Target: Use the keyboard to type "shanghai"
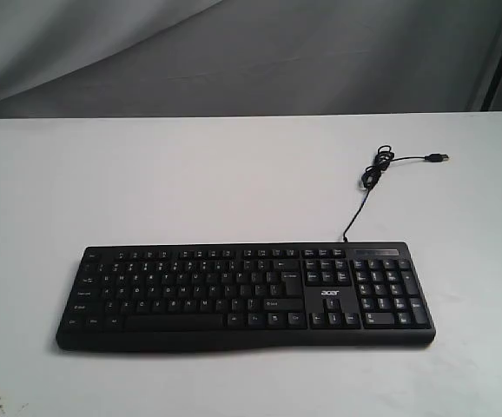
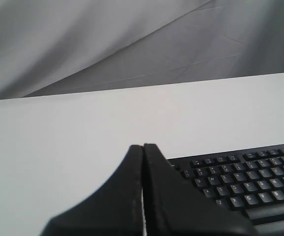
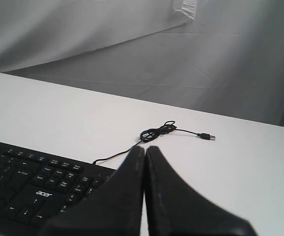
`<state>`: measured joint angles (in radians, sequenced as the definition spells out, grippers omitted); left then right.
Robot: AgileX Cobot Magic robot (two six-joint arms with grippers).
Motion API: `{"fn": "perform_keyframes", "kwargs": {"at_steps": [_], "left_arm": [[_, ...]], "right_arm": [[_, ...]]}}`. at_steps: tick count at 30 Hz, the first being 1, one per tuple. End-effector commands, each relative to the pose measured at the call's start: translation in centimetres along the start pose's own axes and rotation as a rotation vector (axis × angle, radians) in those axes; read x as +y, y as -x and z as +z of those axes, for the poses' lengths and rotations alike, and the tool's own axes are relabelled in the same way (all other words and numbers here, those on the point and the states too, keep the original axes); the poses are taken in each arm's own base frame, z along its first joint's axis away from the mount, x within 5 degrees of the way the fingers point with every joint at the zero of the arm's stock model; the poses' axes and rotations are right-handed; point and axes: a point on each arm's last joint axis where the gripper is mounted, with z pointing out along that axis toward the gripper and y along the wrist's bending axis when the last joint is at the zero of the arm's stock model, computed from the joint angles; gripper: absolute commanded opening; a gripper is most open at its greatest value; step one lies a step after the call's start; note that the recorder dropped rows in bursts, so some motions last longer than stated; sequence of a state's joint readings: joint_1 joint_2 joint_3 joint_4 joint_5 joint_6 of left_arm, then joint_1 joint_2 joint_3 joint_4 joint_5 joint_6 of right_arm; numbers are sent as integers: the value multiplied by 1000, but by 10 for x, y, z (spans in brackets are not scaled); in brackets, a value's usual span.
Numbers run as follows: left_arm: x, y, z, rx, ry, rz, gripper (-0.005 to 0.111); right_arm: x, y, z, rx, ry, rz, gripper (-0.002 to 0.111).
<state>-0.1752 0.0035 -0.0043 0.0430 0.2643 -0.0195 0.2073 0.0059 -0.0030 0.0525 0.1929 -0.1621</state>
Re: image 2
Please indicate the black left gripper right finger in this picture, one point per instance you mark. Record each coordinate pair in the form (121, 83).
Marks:
(173, 207)

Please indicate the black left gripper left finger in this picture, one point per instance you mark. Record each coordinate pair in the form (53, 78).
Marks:
(115, 209)

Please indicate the black acer keyboard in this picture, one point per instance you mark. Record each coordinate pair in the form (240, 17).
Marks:
(249, 181)

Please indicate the grey backdrop cloth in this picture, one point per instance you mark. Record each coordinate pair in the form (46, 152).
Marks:
(52, 47)

